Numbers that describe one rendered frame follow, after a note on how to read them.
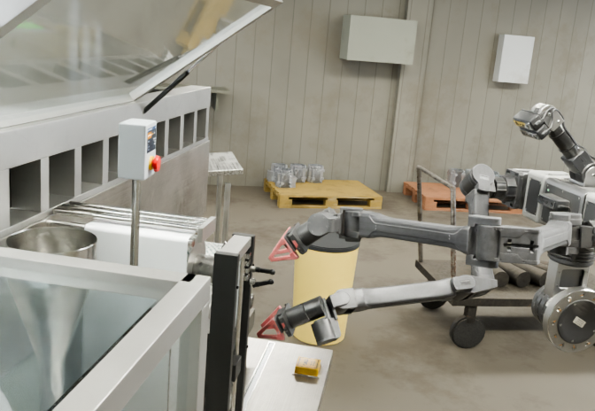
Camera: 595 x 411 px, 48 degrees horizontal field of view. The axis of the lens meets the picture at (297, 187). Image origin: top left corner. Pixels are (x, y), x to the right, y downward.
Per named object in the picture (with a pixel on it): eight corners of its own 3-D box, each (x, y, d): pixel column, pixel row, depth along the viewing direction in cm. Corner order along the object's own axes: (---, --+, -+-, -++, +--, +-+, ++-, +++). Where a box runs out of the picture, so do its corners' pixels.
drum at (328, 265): (350, 324, 454) (359, 232, 439) (349, 352, 414) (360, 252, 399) (289, 317, 456) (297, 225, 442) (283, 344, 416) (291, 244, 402)
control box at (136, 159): (153, 182, 118) (155, 126, 116) (117, 178, 118) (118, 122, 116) (163, 174, 125) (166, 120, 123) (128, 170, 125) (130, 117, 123)
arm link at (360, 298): (456, 283, 205) (472, 271, 196) (461, 302, 203) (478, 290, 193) (323, 299, 194) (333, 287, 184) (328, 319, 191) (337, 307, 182)
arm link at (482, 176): (487, 307, 204) (503, 297, 195) (445, 300, 202) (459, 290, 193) (480, 180, 225) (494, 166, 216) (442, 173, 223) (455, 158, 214)
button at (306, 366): (317, 377, 198) (318, 369, 198) (294, 373, 199) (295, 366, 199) (320, 366, 205) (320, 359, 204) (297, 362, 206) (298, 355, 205)
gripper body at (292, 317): (292, 323, 194) (315, 314, 192) (286, 338, 184) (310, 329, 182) (282, 304, 193) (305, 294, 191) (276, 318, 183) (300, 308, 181)
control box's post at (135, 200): (135, 281, 125) (139, 177, 121) (127, 279, 126) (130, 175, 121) (139, 278, 127) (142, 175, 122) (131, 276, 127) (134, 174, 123)
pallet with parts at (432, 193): (490, 196, 892) (494, 168, 883) (525, 214, 807) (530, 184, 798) (398, 193, 863) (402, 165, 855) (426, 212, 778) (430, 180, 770)
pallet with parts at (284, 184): (359, 191, 851) (362, 164, 843) (382, 210, 766) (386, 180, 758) (262, 189, 823) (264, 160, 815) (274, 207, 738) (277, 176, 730)
